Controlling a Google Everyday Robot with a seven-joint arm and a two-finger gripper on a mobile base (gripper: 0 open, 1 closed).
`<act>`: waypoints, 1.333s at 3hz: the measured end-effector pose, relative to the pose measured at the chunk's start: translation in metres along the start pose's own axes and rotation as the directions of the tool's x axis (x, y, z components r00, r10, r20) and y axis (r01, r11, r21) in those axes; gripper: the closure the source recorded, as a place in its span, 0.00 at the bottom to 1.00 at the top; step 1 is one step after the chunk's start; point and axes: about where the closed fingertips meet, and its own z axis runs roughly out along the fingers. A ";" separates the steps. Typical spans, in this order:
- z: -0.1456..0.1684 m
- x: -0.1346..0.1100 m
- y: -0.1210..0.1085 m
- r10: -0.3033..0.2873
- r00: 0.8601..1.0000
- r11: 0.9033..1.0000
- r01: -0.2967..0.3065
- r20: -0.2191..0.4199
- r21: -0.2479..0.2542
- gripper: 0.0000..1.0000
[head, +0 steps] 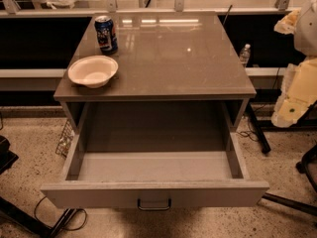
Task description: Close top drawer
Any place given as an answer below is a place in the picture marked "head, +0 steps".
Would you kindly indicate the black stand base left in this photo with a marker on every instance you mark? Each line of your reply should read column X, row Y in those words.
column 10, row 212

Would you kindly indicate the black equipment left edge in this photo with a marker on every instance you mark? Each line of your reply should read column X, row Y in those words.
column 7, row 158

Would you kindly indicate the clear plastic water bottle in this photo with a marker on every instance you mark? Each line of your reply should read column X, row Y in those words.
column 245, row 54

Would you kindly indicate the blue soda can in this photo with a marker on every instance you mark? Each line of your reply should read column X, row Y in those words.
column 106, row 34

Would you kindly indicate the wire basket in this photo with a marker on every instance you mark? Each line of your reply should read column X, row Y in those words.
column 65, row 140

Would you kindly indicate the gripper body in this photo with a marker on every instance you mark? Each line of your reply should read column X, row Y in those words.
column 307, row 30

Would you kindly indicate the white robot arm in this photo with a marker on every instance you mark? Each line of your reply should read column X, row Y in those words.
column 299, row 84

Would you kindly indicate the black table leg right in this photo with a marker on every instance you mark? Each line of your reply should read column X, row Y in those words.
column 259, row 132

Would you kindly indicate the grey drawer cabinet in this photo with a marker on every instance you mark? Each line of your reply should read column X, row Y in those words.
column 179, row 88

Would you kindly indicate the white paper bowl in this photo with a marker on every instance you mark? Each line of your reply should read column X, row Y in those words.
column 92, row 72

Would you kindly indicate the black drawer handle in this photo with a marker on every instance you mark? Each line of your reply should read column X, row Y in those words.
column 154, row 205

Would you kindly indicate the grey top drawer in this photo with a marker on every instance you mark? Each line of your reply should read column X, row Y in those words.
column 155, row 169

